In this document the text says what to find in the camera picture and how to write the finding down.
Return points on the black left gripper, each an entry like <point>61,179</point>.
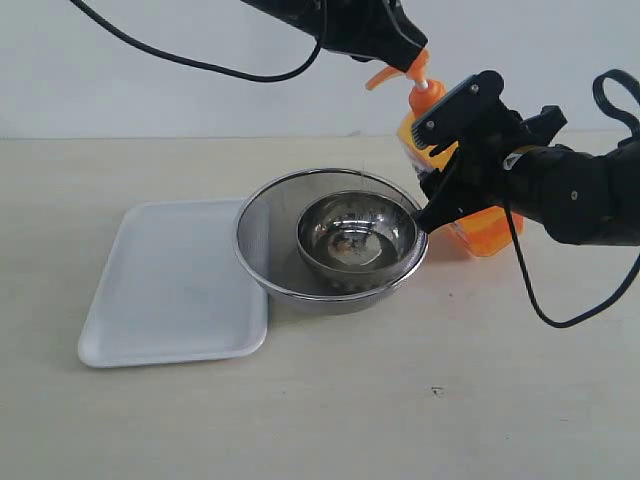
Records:
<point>369,30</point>

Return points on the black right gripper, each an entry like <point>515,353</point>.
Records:
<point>473,177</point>

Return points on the orange pump soap bottle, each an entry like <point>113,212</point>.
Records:
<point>483,233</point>

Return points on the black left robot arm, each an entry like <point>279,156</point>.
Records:
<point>300,14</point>

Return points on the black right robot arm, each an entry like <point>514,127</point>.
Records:
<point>504,160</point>

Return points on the small stainless steel bowl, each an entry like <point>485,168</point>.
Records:
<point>357,238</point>

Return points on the steel mesh strainer basket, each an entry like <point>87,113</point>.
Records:
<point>265,240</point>

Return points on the white rectangular plastic tray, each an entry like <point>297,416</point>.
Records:
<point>173,291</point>

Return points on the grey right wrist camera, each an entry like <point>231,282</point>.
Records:
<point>457,107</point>

